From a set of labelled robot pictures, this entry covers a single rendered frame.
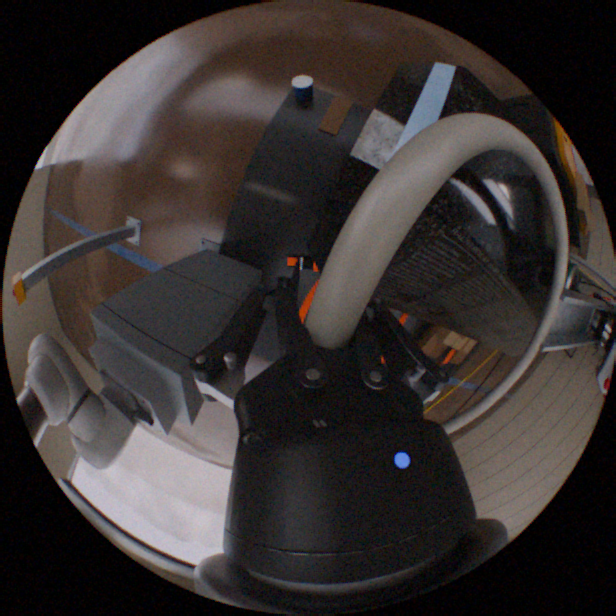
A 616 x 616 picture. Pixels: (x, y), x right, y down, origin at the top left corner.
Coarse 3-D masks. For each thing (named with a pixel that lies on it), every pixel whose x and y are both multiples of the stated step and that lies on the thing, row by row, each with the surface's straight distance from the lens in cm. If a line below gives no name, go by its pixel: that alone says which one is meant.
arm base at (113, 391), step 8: (104, 376) 69; (104, 384) 72; (112, 384) 66; (104, 392) 67; (112, 392) 65; (120, 392) 63; (128, 392) 60; (112, 400) 64; (120, 400) 63; (128, 400) 62; (136, 400) 62; (120, 408) 63; (128, 408) 64; (136, 408) 64; (128, 416) 64; (136, 416) 65; (144, 416) 64; (136, 424) 68; (152, 424) 65
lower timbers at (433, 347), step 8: (432, 328) 146; (424, 336) 149; (432, 336) 144; (424, 344) 146; (432, 344) 150; (440, 344) 155; (464, 344) 179; (424, 352) 151; (432, 352) 157; (440, 352) 162; (456, 352) 182; (464, 352) 188; (456, 360) 189
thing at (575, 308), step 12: (564, 288) 53; (564, 300) 45; (576, 300) 51; (588, 300) 62; (600, 300) 85; (564, 312) 57; (576, 312) 64; (588, 312) 75; (612, 312) 98; (552, 324) 54; (564, 324) 60; (576, 324) 68; (552, 336) 56; (564, 336) 62; (576, 336) 69; (588, 336) 80; (540, 348) 49; (552, 348) 52; (564, 348) 58
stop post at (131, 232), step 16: (128, 224) 176; (96, 240) 149; (112, 240) 157; (128, 240) 178; (48, 256) 143; (64, 256) 140; (80, 256) 146; (32, 272) 135; (48, 272) 138; (16, 288) 133
